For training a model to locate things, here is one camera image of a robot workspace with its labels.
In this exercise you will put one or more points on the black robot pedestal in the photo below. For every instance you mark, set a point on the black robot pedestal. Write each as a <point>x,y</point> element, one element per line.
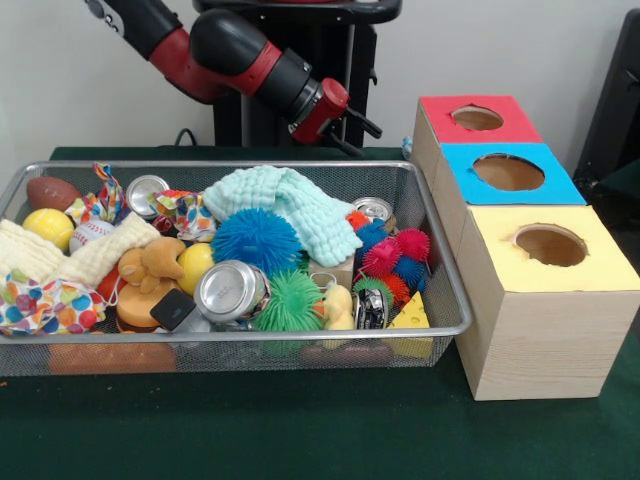
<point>230,127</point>

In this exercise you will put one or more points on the mint green waffle cloth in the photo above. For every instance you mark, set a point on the mint green waffle cloth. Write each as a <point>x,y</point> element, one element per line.
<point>300,210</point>

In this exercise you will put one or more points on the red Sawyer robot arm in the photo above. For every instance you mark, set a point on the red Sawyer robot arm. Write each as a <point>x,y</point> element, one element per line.
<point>225,50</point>

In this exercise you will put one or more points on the yellow cheese wedge toy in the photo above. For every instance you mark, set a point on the yellow cheese wedge toy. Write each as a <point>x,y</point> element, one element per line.
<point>412,317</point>

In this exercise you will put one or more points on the brown plush toy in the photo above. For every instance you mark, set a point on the brown plush toy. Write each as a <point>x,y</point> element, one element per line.
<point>152,262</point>

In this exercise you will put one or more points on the brown toy football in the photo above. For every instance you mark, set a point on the brown toy football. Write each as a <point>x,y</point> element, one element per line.
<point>52,192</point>

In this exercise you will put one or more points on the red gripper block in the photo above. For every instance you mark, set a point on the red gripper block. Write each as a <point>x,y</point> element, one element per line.
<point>322,112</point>

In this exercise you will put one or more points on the blue spiky rubber ball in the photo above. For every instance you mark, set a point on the blue spiky rubber ball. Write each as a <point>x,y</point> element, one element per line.
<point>257,240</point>

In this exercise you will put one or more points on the black chair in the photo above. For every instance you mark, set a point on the black chair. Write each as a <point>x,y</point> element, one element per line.
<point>620,100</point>

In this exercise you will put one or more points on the clear plastic bottle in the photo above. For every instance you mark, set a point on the clear plastic bottle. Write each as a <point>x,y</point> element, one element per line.
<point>407,145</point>

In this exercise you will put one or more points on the wooden box with three holes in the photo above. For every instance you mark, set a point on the wooden box with three holes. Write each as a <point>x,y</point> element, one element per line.
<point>540,340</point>

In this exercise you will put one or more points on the green spiky rubber ball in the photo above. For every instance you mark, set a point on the green spiky rubber ball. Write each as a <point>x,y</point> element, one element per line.
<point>292,302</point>

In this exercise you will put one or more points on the yellow tennis ball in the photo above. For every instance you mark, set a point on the yellow tennis ball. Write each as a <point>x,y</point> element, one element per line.
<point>47,227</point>

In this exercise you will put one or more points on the silver drink can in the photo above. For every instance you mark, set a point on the silver drink can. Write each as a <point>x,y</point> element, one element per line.
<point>230,295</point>

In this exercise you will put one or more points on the white toy baseball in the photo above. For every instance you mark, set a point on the white toy baseball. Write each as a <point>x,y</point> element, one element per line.
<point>91,234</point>

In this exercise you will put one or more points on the cream waffle cloth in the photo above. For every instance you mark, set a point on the cream waffle cloth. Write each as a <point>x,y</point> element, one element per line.
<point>100,250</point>

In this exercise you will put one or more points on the dark green table cloth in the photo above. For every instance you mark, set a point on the dark green table cloth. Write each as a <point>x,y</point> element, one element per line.
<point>300,435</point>

